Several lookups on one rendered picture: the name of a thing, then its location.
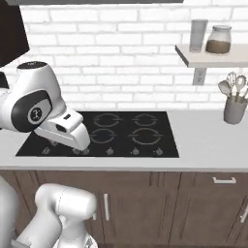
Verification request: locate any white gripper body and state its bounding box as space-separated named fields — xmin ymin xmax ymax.
xmin=33 ymin=123 xmax=92 ymax=151

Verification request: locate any grey canister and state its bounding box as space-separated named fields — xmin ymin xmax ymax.
xmin=189 ymin=18 xmax=209 ymax=53

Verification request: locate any glass jar with brown contents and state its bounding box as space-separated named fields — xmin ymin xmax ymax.
xmin=204 ymin=24 xmax=233 ymax=55

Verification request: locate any white cupboard door handle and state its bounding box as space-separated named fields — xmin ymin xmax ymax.
xmin=102 ymin=192 xmax=111 ymax=223
xmin=239 ymin=202 xmax=248 ymax=225

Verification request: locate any black hob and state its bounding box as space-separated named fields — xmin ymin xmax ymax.
xmin=15 ymin=110 xmax=180 ymax=159

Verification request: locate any grey range hood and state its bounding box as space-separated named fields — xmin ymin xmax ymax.
xmin=5 ymin=0 xmax=184 ymax=7

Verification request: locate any grey slotted spoon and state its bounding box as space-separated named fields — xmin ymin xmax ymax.
xmin=226 ymin=71 xmax=238 ymax=98

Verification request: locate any brown cupboard door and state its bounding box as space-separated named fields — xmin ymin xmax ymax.
xmin=0 ymin=170 xmax=105 ymax=248
xmin=169 ymin=192 xmax=248 ymax=248
xmin=96 ymin=170 xmax=181 ymax=247

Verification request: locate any grey spatula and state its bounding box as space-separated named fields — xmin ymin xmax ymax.
xmin=217 ymin=79 xmax=233 ymax=99

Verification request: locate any brown drawer front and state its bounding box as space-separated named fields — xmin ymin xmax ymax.
xmin=179 ymin=171 xmax=248 ymax=198

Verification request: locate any grey wall socket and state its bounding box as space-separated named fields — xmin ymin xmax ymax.
xmin=192 ymin=67 xmax=208 ymax=87

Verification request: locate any white drawer handle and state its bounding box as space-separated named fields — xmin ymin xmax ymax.
xmin=211 ymin=175 xmax=237 ymax=185

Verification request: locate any grey round spoon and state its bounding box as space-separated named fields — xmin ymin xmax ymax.
xmin=233 ymin=74 xmax=247 ymax=103

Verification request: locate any grey utensil pot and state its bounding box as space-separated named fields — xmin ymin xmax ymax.
xmin=223 ymin=96 xmax=248 ymax=126

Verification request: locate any pale wall shelf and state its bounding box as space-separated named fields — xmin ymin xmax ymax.
xmin=174 ymin=43 xmax=248 ymax=69

